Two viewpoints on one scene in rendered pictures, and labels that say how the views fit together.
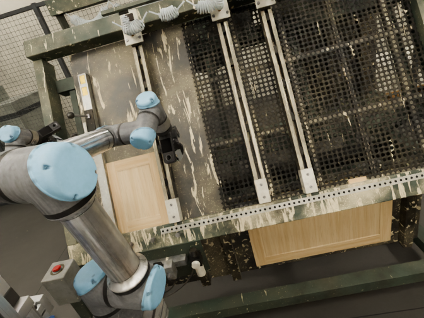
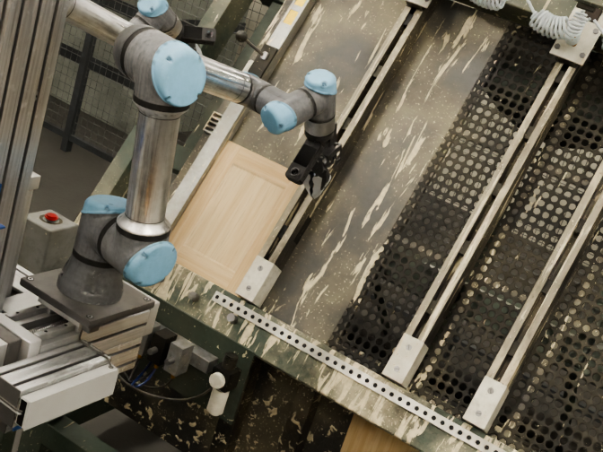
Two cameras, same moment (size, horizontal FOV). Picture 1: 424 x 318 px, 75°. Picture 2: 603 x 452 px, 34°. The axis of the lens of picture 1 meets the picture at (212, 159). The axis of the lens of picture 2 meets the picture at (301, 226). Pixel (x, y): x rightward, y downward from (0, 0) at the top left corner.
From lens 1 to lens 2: 1.39 m
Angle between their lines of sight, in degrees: 19
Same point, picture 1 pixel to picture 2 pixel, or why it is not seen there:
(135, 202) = (217, 228)
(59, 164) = (179, 65)
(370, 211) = not seen: outside the picture
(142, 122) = (291, 99)
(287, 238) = not seen: outside the picture
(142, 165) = (274, 184)
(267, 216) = (377, 404)
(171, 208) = (257, 273)
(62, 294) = (28, 255)
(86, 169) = (192, 85)
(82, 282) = (97, 201)
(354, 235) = not seen: outside the picture
